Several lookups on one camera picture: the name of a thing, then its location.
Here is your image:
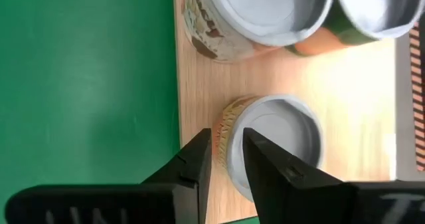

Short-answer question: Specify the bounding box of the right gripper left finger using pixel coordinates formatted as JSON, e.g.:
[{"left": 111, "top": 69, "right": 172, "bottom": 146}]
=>
[{"left": 141, "top": 128, "right": 213, "bottom": 224}]

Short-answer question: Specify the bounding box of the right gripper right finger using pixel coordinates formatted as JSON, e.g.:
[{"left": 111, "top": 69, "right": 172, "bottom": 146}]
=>
[{"left": 243, "top": 128, "right": 353, "bottom": 224}]

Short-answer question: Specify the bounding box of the blue peas can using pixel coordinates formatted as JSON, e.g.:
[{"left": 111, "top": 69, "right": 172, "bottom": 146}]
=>
[{"left": 181, "top": 0, "right": 335, "bottom": 64}]

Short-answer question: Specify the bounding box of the green peach can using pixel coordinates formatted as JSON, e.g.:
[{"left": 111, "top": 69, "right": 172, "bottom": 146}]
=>
[{"left": 285, "top": 0, "right": 425, "bottom": 57}]

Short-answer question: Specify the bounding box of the black floor mat striped edge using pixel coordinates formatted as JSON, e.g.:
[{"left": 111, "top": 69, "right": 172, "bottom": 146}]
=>
[{"left": 408, "top": 21, "right": 425, "bottom": 172}]

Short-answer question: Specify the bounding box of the wooden shelf black metal frame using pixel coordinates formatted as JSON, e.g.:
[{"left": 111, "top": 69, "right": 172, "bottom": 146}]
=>
[{"left": 173, "top": 0, "right": 398, "bottom": 224}]

